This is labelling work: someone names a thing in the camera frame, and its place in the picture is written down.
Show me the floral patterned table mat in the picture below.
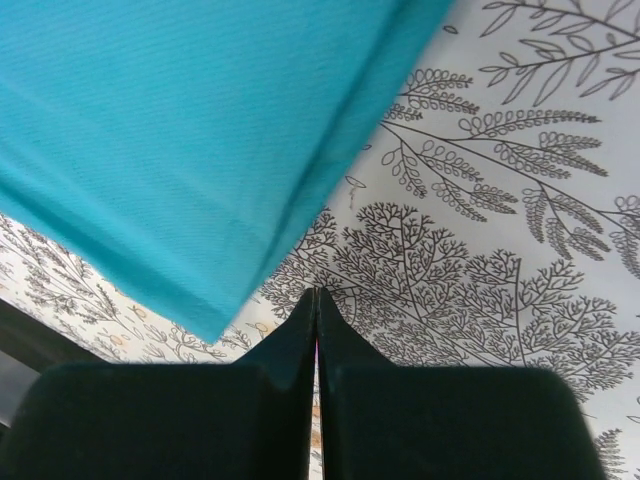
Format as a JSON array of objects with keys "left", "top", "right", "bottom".
[{"left": 1, "top": 1, "right": 639, "bottom": 479}]

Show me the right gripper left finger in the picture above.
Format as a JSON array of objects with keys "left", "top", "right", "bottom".
[{"left": 1, "top": 290, "right": 315, "bottom": 479}]

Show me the teal t shirt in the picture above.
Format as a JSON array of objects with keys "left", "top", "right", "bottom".
[{"left": 1, "top": 1, "right": 451, "bottom": 341}]

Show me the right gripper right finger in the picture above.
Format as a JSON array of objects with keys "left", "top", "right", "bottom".
[{"left": 317, "top": 290, "right": 605, "bottom": 480}]

